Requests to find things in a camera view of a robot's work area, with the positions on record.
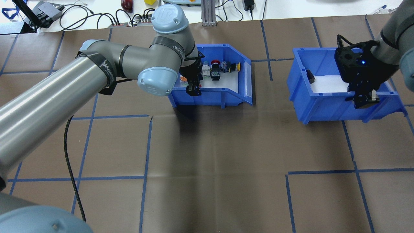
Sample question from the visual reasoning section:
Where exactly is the blue bin with buttons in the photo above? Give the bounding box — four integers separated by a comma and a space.
167, 44, 253, 109

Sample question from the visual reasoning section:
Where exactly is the blue bin with capacitors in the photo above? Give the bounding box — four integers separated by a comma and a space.
287, 47, 408, 125

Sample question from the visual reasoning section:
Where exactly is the yellow push button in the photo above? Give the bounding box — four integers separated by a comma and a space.
221, 61, 242, 73

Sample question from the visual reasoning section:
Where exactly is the black grey box device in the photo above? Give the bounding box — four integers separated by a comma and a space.
32, 1, 64, 20

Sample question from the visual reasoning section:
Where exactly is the white foam pad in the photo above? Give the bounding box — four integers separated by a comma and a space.
180, 70, 239, 94
310, 74, 356, 94

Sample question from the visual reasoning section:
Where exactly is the black stand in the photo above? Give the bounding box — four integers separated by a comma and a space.
12, 0, 41, 33

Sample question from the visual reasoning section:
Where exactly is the aluminium profile post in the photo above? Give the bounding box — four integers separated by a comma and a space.
201, 0, 218, 26

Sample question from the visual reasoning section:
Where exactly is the thin black looped cable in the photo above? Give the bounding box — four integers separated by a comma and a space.
59, 4, 95, 32

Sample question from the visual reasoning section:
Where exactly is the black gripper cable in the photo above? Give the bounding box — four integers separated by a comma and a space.
63, 115, 87, 222

